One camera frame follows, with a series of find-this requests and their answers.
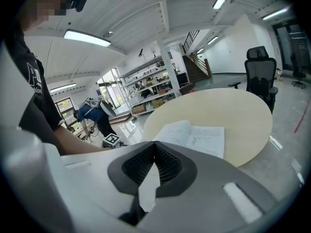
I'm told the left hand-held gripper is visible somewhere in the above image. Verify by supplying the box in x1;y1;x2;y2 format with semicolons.
102;133;122;149

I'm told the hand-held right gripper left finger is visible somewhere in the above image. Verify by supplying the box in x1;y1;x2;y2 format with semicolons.
43;141;156;233

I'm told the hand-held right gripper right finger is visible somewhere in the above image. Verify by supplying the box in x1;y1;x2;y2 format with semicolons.
137;141;287;233

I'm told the white printed booklet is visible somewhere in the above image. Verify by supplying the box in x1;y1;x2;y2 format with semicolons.
153;120;225;159

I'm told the person's left forearm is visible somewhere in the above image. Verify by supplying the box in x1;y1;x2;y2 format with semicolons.
53;124;114;155

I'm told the plain cardboard box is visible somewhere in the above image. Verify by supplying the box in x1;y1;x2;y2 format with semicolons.
132;104;147;114

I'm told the white shelving unit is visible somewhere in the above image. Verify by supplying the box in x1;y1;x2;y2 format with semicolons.
118;54;178;117

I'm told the round beige table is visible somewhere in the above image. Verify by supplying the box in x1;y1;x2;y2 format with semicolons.
142;88;273;168

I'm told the person's black shirt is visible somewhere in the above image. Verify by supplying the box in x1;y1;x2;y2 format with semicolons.
4;30;67;155

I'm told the black pendant lamp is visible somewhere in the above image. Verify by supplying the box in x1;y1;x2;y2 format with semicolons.
138;48;148;63

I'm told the black cabinet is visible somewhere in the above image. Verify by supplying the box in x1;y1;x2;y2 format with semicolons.
176;72;190;87

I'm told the white support column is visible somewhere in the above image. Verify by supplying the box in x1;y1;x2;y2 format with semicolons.
155;33;182;99

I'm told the dark staircase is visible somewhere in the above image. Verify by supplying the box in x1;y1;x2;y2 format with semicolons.
181;54;212;83

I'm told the black mesh office chair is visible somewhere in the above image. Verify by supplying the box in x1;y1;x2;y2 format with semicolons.
228;46;279;115

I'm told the black balcony railing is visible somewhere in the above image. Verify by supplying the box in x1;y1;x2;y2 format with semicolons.
183;30;201;54

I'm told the person's head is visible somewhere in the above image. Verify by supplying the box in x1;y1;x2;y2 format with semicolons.
21;0;73;32

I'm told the dark double door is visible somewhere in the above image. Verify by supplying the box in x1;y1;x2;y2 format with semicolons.
272;20;310;72

